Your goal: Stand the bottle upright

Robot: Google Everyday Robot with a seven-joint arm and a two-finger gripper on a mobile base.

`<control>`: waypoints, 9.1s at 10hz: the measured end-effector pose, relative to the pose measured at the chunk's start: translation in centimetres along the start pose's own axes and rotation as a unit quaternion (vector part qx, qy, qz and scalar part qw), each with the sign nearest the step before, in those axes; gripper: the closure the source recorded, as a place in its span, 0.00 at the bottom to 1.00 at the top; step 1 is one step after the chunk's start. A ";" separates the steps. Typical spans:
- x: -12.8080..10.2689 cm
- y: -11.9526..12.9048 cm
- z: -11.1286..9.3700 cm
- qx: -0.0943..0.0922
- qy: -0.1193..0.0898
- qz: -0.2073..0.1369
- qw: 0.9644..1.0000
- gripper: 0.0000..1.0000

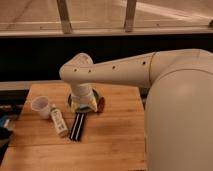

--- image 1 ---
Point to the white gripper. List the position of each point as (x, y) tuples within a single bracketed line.
[(83, 94)]

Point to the white labelled bottle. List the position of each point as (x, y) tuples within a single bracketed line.
[(59, 123)]

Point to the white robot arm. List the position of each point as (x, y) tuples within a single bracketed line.
[(178, 121)]

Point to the red-brown small object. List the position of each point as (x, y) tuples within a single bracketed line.
[(101, 105)]

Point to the green plate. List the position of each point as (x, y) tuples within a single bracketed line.
[(84, 108)]

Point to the black striped rectangular object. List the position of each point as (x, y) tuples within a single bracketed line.
[(77, 127)]

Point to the white plastic cup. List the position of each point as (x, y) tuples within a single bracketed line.
[(41, 105)]

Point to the dark blue objects at left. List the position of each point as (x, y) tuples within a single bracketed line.
[(5, 134)]

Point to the left wooden post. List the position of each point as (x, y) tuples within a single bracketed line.
[(64, 16)]

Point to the wooden post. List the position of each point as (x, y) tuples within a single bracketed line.
[(129, 15), (64, 16)]

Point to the right wooden post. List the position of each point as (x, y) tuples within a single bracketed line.
[(129, 15)]

